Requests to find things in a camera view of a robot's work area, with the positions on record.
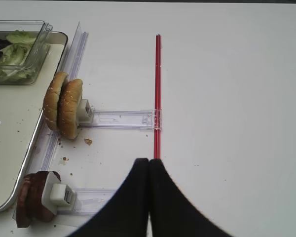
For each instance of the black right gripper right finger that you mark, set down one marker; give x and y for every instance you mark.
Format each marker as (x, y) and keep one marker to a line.
(171, 213)

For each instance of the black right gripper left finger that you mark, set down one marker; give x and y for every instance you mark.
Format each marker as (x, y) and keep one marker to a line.
(126, 213)

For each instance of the white pusher block behind patties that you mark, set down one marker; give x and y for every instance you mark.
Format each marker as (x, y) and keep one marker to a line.
(56, 195)

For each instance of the bread crumb chunk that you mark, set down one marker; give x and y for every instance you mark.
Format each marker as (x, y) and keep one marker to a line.
(88, 141)

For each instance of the dark meat patty slices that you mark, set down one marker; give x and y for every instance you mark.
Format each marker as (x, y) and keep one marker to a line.
(29, 206)

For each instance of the green lettuce in container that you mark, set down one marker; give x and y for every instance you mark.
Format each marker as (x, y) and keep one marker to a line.
(21, 43)

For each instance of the red rod right side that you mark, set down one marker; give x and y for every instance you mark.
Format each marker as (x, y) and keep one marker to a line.
(157, 103)

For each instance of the white pusher block behind buns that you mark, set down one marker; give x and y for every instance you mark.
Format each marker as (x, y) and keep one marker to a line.
(84, 112)

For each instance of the sesame bun top inner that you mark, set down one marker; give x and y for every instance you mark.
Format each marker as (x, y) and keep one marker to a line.
(67, 108)

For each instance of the sesame bun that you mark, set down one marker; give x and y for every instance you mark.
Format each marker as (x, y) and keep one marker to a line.
(51, 99)
(67, 108)

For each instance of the sesame bun top outer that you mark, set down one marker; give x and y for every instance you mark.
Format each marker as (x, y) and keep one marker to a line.
(51, 99)

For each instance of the metal serving tray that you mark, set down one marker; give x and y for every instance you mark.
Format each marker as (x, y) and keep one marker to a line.
(21, 120)

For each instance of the clear plastic salad container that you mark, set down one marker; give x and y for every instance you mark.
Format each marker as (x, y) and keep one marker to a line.
(42, 30)

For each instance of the clear rail holding patties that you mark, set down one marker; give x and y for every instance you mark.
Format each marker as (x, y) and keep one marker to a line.
(87, 201)

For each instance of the clear rail holding bun tops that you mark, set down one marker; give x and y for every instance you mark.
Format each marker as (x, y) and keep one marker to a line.
(142, 120)

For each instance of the long clear rail right side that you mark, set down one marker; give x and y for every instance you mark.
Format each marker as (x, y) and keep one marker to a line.
(70, 67)

